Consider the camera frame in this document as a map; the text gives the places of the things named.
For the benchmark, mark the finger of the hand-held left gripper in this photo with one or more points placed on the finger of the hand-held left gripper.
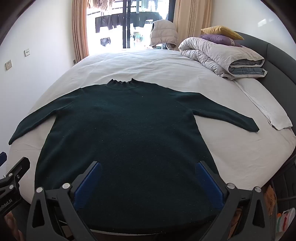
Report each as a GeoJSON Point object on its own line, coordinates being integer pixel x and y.
{"type": "Point", "coordinates": [2, 158]}
{"type": "Point", "coordinates": [19, 168]}

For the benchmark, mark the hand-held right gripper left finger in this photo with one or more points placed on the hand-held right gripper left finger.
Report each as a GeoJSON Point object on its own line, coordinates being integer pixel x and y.
{"type": "Point", "coordinates": [89, 185]}

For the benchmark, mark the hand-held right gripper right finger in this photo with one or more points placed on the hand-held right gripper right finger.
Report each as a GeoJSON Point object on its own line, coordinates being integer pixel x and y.
{"type": "Point", "coordinates": [209, 183]}

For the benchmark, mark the dark green sweater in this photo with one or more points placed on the dark green sweater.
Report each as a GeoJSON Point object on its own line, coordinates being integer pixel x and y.
{"type": "Point", "coordinates": [129, 129]}

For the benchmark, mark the row of dark hanging clothes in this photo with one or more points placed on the row of dark hanging clothes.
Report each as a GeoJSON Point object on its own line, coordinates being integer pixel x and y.
{"type": "Point", "coordinates": [108, 22]}

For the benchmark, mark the patterned hanging clothes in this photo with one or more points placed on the patterned hanging clothes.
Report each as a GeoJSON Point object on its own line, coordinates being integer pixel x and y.
{"type": "Point", "coordinates": [101, 4]}

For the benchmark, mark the orange object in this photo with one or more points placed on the orange object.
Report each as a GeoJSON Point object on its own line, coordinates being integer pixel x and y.
{"type": "Point", "coordinates": [270, 201]}

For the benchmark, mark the colourful striped object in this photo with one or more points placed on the colourful striped object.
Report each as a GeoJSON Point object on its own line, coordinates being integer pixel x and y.
{"type": "Point", "coordinates": [285, 219]}

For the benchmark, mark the white towel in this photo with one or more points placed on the white towel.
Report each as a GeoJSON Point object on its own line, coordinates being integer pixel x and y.
{"type": "Point", "coordinates": [266, 104]}

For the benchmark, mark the bed with white sheet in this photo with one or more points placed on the bed with white sheet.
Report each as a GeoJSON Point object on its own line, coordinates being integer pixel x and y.
{"type": "Point", "coordinates": [161, 69]}

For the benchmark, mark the folded grey duvet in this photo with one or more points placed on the folded grey duvet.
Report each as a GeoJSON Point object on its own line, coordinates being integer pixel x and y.
{"type": "Point", "coordinates": [215, 55]}

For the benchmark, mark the dark grey headboard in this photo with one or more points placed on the dark grey headboard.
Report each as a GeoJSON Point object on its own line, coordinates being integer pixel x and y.
{"type": "Point", "coordinates": [281, 69]}

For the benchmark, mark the purple pillow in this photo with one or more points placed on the purple pillow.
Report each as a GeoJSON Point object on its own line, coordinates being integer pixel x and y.
{"type": "Point", "coordinates": [217, 39]}

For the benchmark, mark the small dark hanging garment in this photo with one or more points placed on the small dark hanging garment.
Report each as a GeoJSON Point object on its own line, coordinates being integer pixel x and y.
{"type": "Point", "coordinates": [105, 41]}

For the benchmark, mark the beige curtain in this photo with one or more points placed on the beige curtain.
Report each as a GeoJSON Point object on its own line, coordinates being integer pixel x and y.
{"type": "Point", "coordinates": [192, 18]}
{"type": "Point", "coordinates": [79, 27]}

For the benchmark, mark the yellow pillow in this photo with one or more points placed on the yellow pillow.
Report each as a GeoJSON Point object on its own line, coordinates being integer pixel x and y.
{"type": "Point", "coordinates": [222, 31]}

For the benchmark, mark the teal hanging garment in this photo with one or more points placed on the teal hanging garment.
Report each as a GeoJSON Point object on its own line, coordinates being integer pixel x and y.
{"type": "Point", "coordinates": [137, 37]}

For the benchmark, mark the beige puffer jacket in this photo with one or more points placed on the beige puffer jacket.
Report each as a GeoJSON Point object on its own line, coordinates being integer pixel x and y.
{"type": "Point", "coordinates": [164, 32]}

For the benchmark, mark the white wall socket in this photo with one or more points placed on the white wall socket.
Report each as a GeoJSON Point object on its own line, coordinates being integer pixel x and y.
{"type": "Point", "coordinates": [8, 65]}
{"type": "Point", "coordinates": [27, 52]}

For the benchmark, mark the black door frame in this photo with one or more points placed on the black door frame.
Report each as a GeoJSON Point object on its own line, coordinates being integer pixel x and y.
{"type": "Point", "coordinates": [127, 23]}

